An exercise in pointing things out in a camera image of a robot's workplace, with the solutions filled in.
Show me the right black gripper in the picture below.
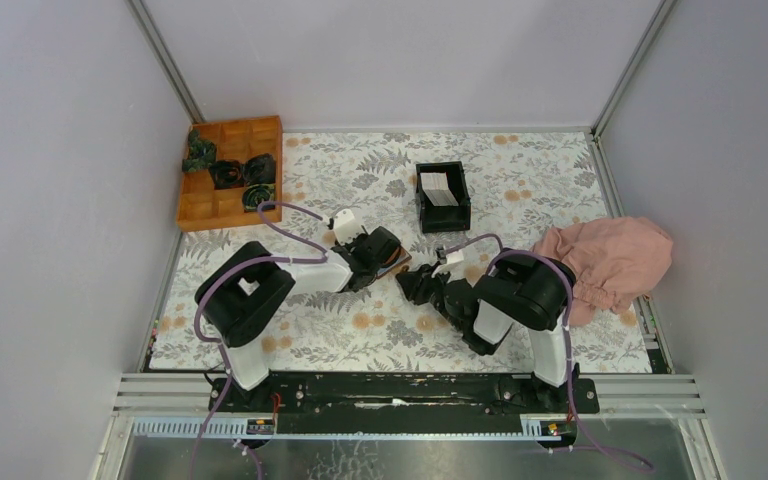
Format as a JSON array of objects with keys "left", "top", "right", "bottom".
[{"left": 395, "top": 260, "right": 466, "bottom": 331}]

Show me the brown leather card holder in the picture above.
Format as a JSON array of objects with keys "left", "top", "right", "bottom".
[{"left": 375, "top": 247, "right": 411, "bottom": 280}]

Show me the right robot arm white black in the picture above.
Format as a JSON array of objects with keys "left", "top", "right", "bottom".
[{"left": 396, "top": 249, "right": 576, "bottom": 412}]

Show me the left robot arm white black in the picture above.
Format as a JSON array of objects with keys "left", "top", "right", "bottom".
[{"left": 194, "top": 227, "right": 409, "bottom": 411}]

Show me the black card box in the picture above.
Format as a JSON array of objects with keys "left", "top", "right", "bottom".
[{"left": 415, "top": 161, "right": 471, "bottom": 234}]

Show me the stack of credit cards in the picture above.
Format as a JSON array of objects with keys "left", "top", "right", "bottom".
[{"left": 419, "top": 172, "right": 459, "bottom": 207}]

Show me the floral patterned table mat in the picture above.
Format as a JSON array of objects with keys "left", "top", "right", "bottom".
[{"left": 148, "top": 130, "right": 654, "bottom": 376}]

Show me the green black rolled sock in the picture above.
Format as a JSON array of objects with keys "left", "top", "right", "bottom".
[{"left": 241, "top": 183, "right": 275, "bottom": 213}]

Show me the black rolled sock right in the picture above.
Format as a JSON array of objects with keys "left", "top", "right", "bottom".
[{"left": 242, "top": 153, "right": 277, "bottom": 185}]

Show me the orange wooden compartment tray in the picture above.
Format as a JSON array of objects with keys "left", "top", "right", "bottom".
[{"left": 176, "top": 115, "right": 283, "bottom": 232}]

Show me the pink crumpled cloth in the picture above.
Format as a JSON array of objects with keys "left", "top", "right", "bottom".
[{"left": 531, "top": 217, "right": 674, "bottom": 326}]

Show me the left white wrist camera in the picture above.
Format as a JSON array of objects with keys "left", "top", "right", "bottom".
[{"left": 328, "top": 209, "right": 366, "bottom": 244}]

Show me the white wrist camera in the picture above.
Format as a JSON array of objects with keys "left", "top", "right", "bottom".
[
  {"left": 432, "top": 246, "right": 465, "bottom": 277},
  {"left": 328, "top": 209, "right": 366, "bottom": 244}
]

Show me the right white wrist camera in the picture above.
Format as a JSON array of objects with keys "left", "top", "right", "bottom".
[{"left": 432, "top": 246, "right": 465, "bottom": 277}]

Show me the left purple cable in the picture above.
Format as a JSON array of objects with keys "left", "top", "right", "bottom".
[{"left": 188, "top": 201, "right": 332, "bottom": 480}]

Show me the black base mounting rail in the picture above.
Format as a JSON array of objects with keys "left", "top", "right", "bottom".
[{"left": 208, "top": 372, "right": 600, "bottom": 435}]

